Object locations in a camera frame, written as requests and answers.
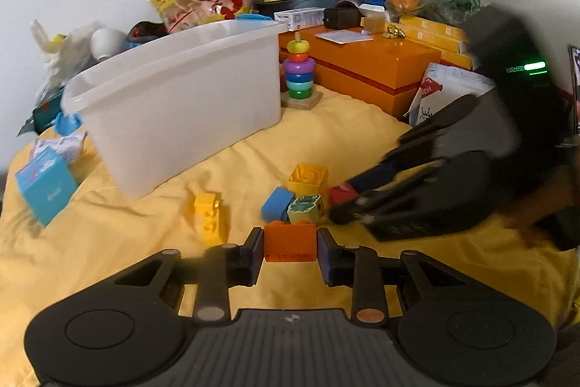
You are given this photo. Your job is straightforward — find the person's right hand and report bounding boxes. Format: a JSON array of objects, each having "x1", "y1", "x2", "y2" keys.
[{"x1": 503, "y1": 168, "x2": 580, "y2": 243}]

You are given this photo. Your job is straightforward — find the black red toy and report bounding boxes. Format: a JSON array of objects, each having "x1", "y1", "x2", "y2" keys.
[{"x1": 124, "y1": 21, "x2": 170, "y2": 50}]

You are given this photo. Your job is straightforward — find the yellow flat box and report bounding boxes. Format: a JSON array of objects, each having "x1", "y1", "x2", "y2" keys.
[
  {"x1": 437, "y1": 45, "x2": 474, "y2": 70},
  {"x1": 399, "y1": 14, "x2": 472, "y2": 43}
]

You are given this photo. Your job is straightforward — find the teal pack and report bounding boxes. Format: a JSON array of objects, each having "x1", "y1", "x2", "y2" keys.
[{"x1": 18, "y1": 101, "x2": 64, "y2": 136}]

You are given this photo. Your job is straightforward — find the orange toy block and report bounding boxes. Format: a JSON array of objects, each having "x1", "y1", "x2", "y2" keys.
[{"x1": 263, "y1": 223, "x2": 318, "y2": 263}]

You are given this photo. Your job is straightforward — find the white diaper pack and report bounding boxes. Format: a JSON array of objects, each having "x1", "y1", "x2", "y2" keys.
[{"x1": 408, "y1": 63, "x2": 497, "y2": 127}]

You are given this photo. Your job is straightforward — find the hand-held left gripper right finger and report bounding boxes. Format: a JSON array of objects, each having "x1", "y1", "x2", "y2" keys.
[{"x1": 317, "y1": 228, "x2": 458, "y2": 324}]

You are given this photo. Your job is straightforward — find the blue toy block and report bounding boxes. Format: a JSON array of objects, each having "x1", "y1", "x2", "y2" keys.
[{"x1": 261, "y1": 186, "x2": 295, "y2": 223}]

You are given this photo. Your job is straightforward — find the black device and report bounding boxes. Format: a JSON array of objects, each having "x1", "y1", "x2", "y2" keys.
[{"x1": 323, "y1": 1, "x2": 361, "y2": 29}]

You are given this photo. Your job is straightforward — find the light blue box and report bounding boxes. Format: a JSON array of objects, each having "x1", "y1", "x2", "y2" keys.
[{"x1": 15, "y1": 149, "x2": 79, "y2": 227}]

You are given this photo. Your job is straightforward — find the blue plastic toy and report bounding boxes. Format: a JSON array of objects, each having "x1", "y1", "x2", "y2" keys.
[{"x1": 55, "y1": 111, "x2": 84, "y2": 136}]

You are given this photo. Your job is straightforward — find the orange box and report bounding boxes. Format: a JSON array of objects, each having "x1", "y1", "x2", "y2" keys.
[{"x1": 277, "y1": 26, "x2": 442, "y2": 120}]

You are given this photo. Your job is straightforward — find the white plastic bag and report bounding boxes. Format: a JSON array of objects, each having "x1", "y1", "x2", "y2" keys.
[{"x1": 29, "y1": 19, "x2": 107, "y2": 107}]

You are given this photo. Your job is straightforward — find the rainbow ring stacking toy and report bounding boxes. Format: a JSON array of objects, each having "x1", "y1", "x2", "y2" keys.
[{"x1": 280, "y1": 31, "x2": 323, "y2": 111}]

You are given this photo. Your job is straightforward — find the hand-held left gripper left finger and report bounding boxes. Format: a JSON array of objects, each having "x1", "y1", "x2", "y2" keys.
[{"x1": 113, "y1": 227, "x2": 266, "y2": 322}]

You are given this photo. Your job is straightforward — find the white paper sheet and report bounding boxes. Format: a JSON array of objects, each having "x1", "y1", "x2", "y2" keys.
[{"x1": 315, "y1": 29, "x2": 374, "y2": 44}]

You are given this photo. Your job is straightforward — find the white small box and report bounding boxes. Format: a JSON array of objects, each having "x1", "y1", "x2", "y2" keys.
[{"x1": 274, "y1": 7, "x2": 328, "y2": 32}]

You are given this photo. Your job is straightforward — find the white plastic bin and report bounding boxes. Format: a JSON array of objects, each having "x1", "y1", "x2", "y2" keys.
[{"x1": 61, "y1": 20, "x2": 288, "y2": 201}]

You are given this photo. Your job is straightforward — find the yellow cloth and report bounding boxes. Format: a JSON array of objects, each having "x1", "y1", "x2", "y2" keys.
[{"x1": 0, "y1": 88, "x2": 580, "y2": 387}]

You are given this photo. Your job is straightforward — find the wooden block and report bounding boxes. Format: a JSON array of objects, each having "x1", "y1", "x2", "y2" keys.
[{"x1": 361, "y1": 16, "x2": 391, "y2": 34}]

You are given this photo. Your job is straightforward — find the red toy block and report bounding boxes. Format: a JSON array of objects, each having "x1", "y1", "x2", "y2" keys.
[{"x1": 327, "y1": 183, "x2": 363, "y2": 211}]

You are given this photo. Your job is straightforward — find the yellow studded toy block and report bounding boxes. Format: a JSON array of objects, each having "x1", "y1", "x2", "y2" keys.
[{"x1": 287, "y1": 162, "x2": 328, "y2": 198}]

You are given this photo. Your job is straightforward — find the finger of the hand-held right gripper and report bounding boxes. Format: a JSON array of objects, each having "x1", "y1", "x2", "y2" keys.
[
  {"x1": 348, "y1": 94, "x2": 482, "y2": 194},
  {"x1": 328, "y1": 159, "x2": 455, "y2": 227}
]

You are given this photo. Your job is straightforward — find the frog print toy block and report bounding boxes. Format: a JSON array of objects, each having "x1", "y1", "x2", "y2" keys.
[{"x1": 287, "y1": 194, "x2": 323, "y2": 225}]

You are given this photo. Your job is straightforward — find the white printed tissue pack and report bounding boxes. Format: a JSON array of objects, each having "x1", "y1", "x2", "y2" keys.
[{"x1": 29, "y1": 131, "x2": 89, "y2": 163}]

